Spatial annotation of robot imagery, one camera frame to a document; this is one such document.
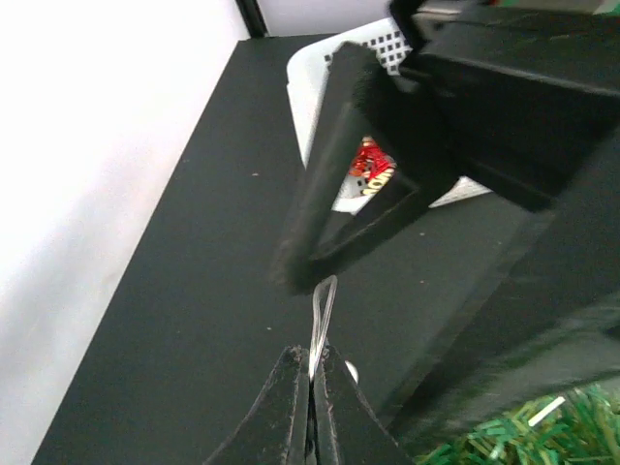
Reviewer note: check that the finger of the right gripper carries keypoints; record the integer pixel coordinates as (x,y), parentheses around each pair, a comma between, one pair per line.
(318,241)

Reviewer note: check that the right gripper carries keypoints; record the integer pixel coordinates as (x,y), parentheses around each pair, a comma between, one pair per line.
(531,96)

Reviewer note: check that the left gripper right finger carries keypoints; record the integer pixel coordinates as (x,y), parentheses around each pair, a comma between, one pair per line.
(345,430)

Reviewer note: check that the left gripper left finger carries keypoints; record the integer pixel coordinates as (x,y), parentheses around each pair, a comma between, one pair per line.
(274,430)

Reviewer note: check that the white perforated plastic basket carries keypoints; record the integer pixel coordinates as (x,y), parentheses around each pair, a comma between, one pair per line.
(338,89)

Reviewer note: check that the small green christmas tree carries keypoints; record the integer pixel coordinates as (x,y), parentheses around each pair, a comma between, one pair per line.
(580,426)

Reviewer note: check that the right black frame post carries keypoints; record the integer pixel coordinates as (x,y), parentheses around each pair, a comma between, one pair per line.
(253,18)

